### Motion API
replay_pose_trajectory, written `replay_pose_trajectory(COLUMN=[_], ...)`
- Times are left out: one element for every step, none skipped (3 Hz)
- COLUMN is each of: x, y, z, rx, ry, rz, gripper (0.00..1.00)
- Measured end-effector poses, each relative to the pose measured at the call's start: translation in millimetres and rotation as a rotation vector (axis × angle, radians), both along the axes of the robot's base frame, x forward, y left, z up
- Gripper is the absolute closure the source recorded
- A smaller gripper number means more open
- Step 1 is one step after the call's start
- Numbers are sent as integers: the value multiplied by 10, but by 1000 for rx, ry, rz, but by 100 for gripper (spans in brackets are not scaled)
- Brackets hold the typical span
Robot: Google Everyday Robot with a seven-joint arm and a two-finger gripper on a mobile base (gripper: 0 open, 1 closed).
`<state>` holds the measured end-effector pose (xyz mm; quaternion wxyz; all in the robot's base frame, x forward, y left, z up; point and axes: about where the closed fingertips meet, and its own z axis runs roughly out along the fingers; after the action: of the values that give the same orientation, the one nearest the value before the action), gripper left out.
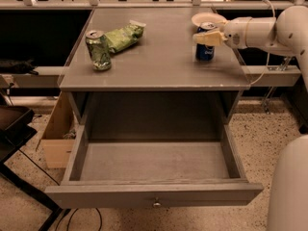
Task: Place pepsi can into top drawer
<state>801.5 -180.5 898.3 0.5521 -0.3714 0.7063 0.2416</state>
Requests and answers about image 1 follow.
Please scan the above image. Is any blue pepsi can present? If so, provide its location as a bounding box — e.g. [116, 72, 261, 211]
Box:
[195, 22, 216, 62]

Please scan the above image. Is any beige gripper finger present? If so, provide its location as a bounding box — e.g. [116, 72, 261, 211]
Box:
[192, 31, 227, 46]

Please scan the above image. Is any green chip bag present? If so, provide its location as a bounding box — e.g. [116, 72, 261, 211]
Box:
[105, 20, 146, 54]

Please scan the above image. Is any green soda can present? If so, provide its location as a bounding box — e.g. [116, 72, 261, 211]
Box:
[86, 30, 112, 71]

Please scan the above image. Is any metal drawer knob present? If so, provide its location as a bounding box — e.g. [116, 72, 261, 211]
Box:
[152, 197, 162, 208]

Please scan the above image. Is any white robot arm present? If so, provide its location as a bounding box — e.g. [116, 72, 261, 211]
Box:
[192, 6, 308, 89]

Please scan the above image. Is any cardboard box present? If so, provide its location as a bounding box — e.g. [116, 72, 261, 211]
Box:
[40, 92, 74, 168]

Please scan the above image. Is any white cable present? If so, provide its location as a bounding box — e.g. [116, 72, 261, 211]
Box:
[249, 0, 276, 86]

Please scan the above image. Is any grey open top drawer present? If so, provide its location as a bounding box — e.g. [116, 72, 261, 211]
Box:
[44, 91, 265, 209]

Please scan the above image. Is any black floor cable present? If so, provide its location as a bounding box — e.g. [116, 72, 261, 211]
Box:
[18, 148, 103, 231]

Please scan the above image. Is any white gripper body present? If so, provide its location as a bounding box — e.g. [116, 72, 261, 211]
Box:
[224, 17, 249, 48]

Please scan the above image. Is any grey cabinet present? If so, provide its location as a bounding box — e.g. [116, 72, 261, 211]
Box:
[59, 6, 251, 125]

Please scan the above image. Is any white paper bowl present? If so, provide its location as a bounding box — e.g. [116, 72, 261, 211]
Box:
[192, 13, 227, 29]

